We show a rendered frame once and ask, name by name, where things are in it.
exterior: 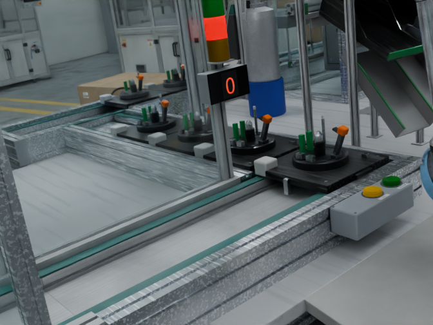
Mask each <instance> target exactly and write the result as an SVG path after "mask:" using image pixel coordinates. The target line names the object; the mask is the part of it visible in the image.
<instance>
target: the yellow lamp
mask: <svg viewBox="0 0 433 325"><path fill-rule="evenodd" d="M206 43H207V52H208V57H209V62H212V63H214V62H221V61H227V60H229V59H230V54H229V44H228V38H224V39H217V40H210V41H208V40H207V41H206Z"/></svg>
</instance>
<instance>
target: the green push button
mask: <svg viewBox="0 0 433 325"><path fill-rule="evenodd" d="M382 184H383V185H385V186H397V185H399V184H401V179H400V178H399V177H396V176H386V177H384V178H382Z"/></svg>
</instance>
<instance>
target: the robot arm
mask: <svg viewBox="0 0 433 325"><path fill-rule="evenodd" d="M415 2H416V8H417V12H418V19H419V27H420V32H421V40H422V44H423V51H424V56H425V64H426V68H427V76H428V84H429V88H430V96H431V100H432V108H433V0H415ZM429 144H430V148H428V149H427V150H426V151H425V153H424V154H423V156H422V159H421V161H422V162H423V164H421V165H420V174H421V181H422V183H423V187H424V189H425V191H426V192H427V194H428V195H429V197H430V198H431V199H432V200H433V137H432V138H431V140H430V141H429Z"/></svg>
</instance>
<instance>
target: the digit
mask: <svg viewBox="0 0 433 325"><path fill-rule="evenodd" d="M220 75H221V81H222V91H223V96H224V99H227V98H230V97H233V96H236V95H239V93H238V82H237V76H236V70H232V71H229V72H225V73H222V74H220Z"/></svg>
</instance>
